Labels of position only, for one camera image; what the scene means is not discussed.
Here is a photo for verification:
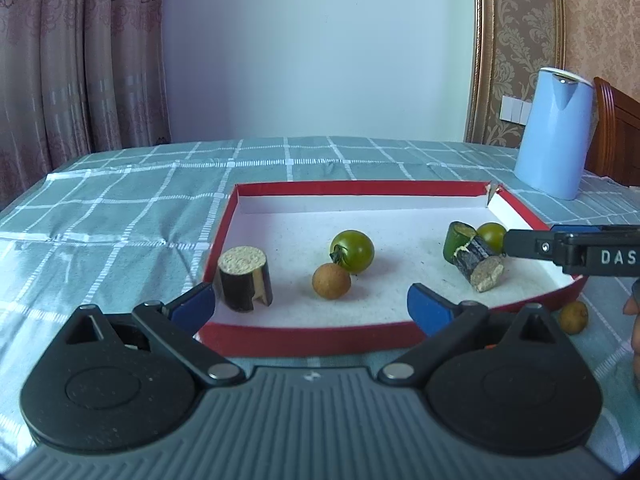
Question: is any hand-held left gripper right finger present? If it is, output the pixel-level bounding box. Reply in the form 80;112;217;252
377;284;567;386

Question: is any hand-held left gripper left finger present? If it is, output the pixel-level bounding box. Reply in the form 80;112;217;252
63;282;247;387

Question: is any small green tomato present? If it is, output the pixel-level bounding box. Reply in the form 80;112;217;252
476;222;508;255

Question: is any dark eggplant piece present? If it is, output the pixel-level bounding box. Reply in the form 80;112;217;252
216;246;274;312

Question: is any green cucumber piece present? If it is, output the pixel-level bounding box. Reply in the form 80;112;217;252
443;221;477;262

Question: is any green tomato with stem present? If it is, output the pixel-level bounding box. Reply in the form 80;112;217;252
329;230;375;275

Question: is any brown longan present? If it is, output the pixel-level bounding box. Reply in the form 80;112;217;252
558;301;589;333
312;263;352;301

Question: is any red cardboard box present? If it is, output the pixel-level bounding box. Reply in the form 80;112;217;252
195;180;590;358

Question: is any person's right hand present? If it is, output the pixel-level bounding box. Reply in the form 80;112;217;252
624;280;640;376

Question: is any blue electric kettle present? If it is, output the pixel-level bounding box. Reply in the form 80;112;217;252
514;66;596;201

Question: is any wooden chair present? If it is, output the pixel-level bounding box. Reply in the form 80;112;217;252
585;76;640;188

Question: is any green checked tablecloth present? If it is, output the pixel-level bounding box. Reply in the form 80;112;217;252
0;136;640;480

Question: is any patterned pink curtain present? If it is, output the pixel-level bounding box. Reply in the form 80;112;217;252
0;0;173;211

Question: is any white wall switch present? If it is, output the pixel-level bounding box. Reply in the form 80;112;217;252
501;95;532;126

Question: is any golden wall moulding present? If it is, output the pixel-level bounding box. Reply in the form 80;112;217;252
462;0;568;146

